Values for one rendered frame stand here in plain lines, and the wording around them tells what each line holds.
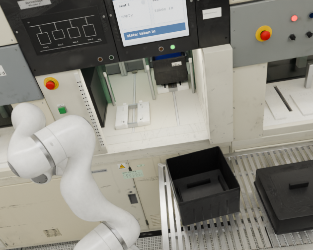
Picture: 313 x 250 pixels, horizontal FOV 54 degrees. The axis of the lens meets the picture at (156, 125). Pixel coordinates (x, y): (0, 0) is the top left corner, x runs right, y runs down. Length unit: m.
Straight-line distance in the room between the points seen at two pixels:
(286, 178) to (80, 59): 1.06
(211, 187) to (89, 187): 0.83
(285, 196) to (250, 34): 0.71
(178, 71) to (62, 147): 1.32
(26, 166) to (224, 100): 0.98
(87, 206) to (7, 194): 1.26
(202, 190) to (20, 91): 0.99
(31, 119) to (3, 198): 1.32
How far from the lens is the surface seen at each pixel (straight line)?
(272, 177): 1.53
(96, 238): 1.02
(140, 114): 1.89
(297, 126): 1.81
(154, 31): 1.34
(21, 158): 0.81
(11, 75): 1.53
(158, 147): 1.70
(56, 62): 1.45
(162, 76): 2.03
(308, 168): 1.59
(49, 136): 0.82
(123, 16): 1.32
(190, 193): 1.58
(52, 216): 2.23
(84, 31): 1.36
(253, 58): 1.46
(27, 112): 0.91
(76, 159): 0.87
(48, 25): 1.38
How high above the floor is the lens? 2.01
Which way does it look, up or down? 38 degrees down
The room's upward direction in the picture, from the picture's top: 12 degrees counter-clockwise
